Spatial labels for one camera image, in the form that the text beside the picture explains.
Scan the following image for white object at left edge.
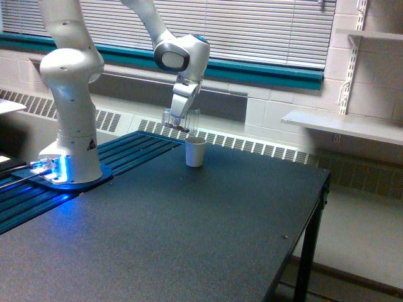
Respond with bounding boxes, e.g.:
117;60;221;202
0;99;26;115

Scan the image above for white wall shelf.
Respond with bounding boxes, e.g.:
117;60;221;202
281;109;402;145
336;29;403;41

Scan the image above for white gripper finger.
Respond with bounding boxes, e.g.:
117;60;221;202
171;116;182;126

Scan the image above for black table leg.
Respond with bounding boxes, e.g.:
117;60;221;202
293;177;330;301

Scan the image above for teal window sill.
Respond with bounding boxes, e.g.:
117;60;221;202
1;32;324;91

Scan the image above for blue slotted aluminium rail panel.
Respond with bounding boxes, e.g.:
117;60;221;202
1;131;182;233

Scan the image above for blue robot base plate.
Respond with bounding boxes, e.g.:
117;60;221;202
11;163;113;191

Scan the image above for white window blinds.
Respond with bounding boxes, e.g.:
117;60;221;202
1;0;337;69

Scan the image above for white lower wall shelf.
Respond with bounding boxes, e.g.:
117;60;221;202
281;109;402;145

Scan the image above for clear plastic cup with nuts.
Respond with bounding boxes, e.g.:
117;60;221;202
161;108;200;136

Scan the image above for white paper cup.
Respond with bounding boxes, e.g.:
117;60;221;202
185;137;207;167

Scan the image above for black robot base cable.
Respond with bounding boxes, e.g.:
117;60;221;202
0;160;42;189

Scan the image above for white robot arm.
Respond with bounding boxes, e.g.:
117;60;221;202
32;1;210;186

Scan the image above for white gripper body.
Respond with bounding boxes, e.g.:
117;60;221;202
171;82;201;118

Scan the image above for white shelf bracket rail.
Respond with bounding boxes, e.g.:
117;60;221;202
338;0;368;115

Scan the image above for white upper wall shelf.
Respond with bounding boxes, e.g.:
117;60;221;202
336;29;403;41

